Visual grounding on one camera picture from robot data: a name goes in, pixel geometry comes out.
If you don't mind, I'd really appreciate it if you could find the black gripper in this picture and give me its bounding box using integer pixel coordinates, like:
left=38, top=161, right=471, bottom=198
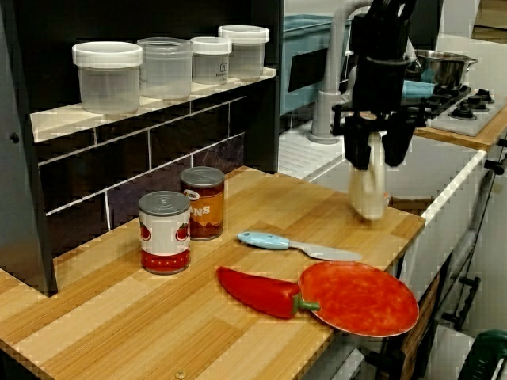
left=331, top=55, right=429, bottom=170

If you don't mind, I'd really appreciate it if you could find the white plastic bottle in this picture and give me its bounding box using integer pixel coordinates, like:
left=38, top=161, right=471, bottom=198
left=347, top=112, right=391, bottom=222

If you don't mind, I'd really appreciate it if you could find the grey toy faucet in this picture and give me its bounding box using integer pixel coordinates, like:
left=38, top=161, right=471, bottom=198
left=308, top=6, right=372, bottom=144

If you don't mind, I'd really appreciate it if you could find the white toy sink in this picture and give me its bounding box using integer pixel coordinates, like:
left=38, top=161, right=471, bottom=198
left=276, top=118, right=488, bottom=278

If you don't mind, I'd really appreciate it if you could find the blue plastic item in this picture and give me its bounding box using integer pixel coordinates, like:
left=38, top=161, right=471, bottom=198
left=402, top=78, right=435, bottom=98

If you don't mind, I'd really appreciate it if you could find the grey toy stove top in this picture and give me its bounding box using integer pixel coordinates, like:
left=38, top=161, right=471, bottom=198
left=402, top=85, right=507, bottom=138

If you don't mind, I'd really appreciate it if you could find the steel cooking pot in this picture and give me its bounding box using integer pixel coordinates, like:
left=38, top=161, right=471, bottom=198
left=407, top=49, right=479, bottom=88

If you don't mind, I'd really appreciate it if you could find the red orange plate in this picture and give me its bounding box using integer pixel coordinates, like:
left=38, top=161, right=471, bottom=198
left=297, top=260, right=420, bottom=338

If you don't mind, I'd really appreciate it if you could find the orange beans can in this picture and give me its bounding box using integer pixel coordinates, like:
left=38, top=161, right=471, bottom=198
left=180, top=166, right=226, bottom=241

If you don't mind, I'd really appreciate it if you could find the clear container with label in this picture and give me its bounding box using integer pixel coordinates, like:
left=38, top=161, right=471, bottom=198
left=189, top=36, right=233, bottom=85

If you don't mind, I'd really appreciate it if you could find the red toy pepper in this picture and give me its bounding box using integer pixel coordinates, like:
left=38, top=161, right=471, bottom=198
left=215, top=265, right=321, bottom=320

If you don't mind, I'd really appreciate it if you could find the clear container without lid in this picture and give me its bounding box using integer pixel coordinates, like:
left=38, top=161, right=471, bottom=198
left=137, top=37, right=194, bottom=100

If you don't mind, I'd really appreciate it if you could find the tomato soup can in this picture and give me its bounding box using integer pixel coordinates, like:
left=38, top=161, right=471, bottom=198
left=138, top=190, right=192, bottom=275

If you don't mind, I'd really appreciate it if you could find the large clear container white lid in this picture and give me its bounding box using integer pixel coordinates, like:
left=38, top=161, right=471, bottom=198
left=72, top=41, right=143, bottom=114

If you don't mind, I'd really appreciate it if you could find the dark shelf backsplash unit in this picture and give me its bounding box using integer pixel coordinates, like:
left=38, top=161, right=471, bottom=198
left=0, top=0, right=286, bottom=298

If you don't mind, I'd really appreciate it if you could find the black cabinet handle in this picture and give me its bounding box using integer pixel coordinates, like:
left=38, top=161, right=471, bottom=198
left=485, top=136, right=507, bottom=175
left=441, top=276, right=482, bottom=332

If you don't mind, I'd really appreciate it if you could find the blue handled toy knife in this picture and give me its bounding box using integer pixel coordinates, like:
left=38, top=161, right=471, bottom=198
left=236, top=231, right=364, bottom=262

